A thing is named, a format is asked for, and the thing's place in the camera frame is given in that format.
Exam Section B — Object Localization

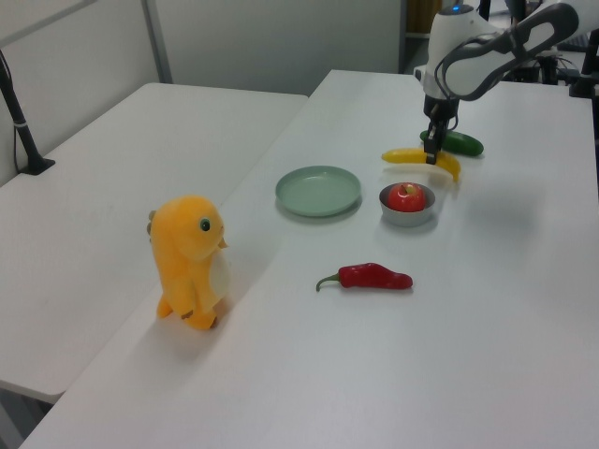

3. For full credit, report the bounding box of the green toy cucumber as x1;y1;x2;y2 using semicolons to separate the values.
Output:
419;129;485;157

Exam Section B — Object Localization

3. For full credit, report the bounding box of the red toy apple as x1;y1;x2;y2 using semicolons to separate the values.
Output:
386;182;427;212

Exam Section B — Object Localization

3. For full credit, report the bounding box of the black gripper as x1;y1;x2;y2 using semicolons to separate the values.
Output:
423;93;460;165

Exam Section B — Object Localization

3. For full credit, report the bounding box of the yellow wooden panel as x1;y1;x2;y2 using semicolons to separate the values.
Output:
405;0;442;37

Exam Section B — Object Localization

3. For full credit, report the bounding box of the black electronics box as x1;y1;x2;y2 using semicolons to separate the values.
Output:
507;55;540;83

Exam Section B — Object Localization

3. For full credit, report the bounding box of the black pole with base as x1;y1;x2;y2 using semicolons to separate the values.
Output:
0;46;56;177

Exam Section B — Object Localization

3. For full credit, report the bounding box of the small silver metal bowl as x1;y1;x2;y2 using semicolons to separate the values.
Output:
378;181;437;228

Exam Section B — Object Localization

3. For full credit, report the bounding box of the black camera stand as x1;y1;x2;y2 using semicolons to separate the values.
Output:
568;18;599;99

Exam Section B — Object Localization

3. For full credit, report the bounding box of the black keyboard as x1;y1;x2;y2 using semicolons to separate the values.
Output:
556;37;592;52

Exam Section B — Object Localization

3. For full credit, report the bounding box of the red toy chili pepper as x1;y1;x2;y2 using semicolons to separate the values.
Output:
315;262;415;293

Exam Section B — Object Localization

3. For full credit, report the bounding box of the orange plush toy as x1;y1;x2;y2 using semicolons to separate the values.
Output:
147;194;233;332

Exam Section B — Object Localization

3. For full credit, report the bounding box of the pale green plastic plate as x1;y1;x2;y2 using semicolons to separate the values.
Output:
274;166;363;218

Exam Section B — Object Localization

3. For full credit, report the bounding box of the yellow toy banana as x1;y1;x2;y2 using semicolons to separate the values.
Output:
381;147;462;182

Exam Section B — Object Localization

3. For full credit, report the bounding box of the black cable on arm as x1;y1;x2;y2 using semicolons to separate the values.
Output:
433;35;460;102

